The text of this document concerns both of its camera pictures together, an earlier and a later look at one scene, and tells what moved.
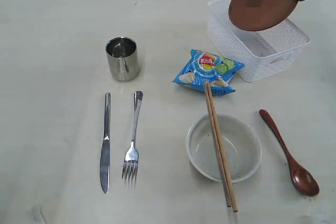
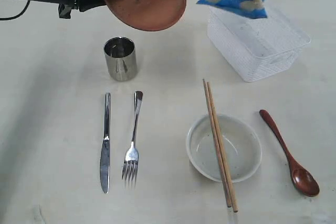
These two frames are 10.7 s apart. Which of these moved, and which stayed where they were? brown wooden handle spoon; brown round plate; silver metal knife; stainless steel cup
Moved: brown round plate
Stayed: silver metal knife; stainless steel cup; brown wooden handle spoon
